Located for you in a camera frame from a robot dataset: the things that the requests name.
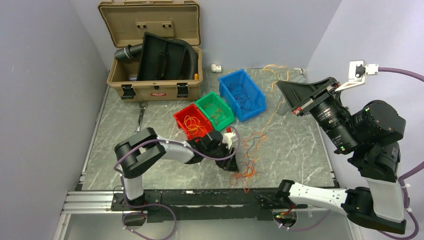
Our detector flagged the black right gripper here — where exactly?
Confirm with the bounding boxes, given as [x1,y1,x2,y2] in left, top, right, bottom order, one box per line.
[274,75,357,151]

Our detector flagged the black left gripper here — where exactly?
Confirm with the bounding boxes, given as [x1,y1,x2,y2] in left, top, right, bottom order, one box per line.
[204,142,239,173]

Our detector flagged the orange wire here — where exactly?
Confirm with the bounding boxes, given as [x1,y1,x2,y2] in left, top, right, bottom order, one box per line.
[229,132,268,194]

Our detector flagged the blue plastic bin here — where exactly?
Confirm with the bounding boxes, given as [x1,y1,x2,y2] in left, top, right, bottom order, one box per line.
[218,69,267,122]

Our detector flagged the orange wires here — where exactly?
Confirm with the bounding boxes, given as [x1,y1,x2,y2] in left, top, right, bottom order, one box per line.
[202,103,231,123]

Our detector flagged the purple wires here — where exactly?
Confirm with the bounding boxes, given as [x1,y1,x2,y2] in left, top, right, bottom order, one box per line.
[226,82,261,112]

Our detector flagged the yellow wires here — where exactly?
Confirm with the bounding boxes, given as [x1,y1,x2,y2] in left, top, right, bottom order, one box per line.
[183,114,210,135]

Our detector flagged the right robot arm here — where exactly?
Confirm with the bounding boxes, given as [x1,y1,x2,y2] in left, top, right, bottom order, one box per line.
[275,77,408,235]

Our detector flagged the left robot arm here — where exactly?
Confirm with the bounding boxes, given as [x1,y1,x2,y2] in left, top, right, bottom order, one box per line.
[113,126,241,210]

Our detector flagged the grey plastic case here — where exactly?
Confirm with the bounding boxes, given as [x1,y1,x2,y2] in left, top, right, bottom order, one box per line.
[276,74,306,115]

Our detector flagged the green plastic bin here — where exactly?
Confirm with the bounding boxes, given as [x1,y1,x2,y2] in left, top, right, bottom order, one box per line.
[194,91,236,131]

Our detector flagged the red plastic bin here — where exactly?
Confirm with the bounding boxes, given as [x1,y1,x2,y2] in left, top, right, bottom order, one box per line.
[173,103,214,140]

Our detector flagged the white pipe fitting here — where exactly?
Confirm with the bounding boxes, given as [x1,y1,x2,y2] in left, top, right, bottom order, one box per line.
[210,64,222,73]

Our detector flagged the metal wrench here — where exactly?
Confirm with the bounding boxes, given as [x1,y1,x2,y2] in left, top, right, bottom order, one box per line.
[134,101,148,133]

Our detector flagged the black tray in toolbox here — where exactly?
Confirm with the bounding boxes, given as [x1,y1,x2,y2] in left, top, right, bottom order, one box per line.
[136,32,187,81]

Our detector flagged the tan open toolbox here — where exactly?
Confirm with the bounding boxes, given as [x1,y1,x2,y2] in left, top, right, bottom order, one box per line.
[98,0,203,102]

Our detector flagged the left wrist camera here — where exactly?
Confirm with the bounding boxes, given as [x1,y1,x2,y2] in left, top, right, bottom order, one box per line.
[222,127,237,149]

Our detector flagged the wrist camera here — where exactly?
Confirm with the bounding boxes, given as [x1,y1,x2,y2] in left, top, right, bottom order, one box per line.
[222,127,237,149]
[335,60,379,92]

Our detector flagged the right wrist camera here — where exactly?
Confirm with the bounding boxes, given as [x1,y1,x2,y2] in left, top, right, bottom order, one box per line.
[335,60,379,92]

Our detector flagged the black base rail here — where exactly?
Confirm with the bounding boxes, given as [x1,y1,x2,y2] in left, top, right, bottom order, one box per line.
[130,188,291,223]

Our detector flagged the black corrugated hose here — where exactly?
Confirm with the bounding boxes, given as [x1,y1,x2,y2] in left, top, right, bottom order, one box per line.
[114,39,199,81]

